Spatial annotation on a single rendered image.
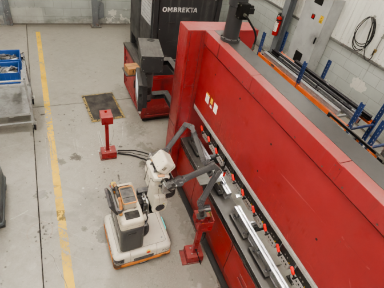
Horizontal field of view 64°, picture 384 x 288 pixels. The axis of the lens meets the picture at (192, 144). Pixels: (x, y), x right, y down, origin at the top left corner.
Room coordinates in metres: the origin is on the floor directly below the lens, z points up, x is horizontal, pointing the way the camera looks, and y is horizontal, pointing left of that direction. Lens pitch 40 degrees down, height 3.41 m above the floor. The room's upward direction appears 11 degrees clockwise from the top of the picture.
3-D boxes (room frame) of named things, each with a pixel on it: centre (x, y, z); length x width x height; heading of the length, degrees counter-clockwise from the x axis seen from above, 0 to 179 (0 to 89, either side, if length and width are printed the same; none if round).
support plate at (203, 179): (2.41, -0.24, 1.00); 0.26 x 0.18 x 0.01; 118
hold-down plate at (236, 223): (1.92, -0.61, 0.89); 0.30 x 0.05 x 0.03; 28
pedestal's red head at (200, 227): (2.03, -0.26, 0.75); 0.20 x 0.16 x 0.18; 21
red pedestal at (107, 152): (3.47, 1.27, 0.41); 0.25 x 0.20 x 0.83; 118
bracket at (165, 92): (3.49, 0.48, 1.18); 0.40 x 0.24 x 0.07; 28
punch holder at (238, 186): (2.15, -0.55, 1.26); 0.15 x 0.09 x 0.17; 28
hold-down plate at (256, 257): (1.57, -0.80, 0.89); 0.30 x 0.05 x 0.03; 28
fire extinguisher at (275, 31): (8.27, -1.58, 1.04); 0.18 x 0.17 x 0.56; 30
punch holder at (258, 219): (1.80, -0.74, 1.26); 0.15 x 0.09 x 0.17; 28
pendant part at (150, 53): (3.35, 0.67, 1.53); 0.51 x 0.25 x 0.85; 19
